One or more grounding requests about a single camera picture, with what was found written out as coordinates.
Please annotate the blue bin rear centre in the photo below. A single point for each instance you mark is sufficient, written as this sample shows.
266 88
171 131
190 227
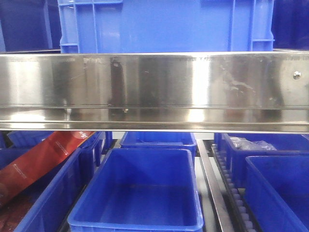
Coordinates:
152 139

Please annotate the dark blue crate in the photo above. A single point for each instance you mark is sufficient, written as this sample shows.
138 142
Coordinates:
290 24
27 25

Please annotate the blue bin front centre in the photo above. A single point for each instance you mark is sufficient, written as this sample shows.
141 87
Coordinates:
140 190

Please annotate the red packaging bag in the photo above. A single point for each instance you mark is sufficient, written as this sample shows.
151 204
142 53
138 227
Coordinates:
38 161

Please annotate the dark blue crate upper right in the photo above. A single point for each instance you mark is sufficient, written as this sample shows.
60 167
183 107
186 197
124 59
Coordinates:
290 24

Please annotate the blue bin rear right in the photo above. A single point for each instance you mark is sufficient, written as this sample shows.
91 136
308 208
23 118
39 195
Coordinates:
234 159

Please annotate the blue bin rear left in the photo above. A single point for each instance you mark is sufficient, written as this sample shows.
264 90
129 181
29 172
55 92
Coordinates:
28 138

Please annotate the screw on shelf beam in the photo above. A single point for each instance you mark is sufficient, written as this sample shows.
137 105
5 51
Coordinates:
297 75

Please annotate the stainless steel shelf beam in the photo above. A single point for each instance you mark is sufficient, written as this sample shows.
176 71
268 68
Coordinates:
194 92

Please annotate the large light blue crate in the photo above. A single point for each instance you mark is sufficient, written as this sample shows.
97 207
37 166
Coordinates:
159 26

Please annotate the dark blue crate upper left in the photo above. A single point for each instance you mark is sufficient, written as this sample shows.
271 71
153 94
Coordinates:
27 25

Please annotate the blue bin front left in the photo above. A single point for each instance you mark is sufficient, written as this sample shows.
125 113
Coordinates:
43 206

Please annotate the blue bin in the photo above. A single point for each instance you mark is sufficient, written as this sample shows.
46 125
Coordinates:
277 192
234 159
140 190
28 138
43 206
152 139

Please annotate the blue bin front right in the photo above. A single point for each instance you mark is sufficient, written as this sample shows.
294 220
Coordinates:
277 192

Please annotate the clear plastic bag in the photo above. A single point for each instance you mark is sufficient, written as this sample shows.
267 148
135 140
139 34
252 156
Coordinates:
244 144

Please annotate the steel roller track rail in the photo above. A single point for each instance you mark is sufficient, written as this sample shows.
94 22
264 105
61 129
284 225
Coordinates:
223 206

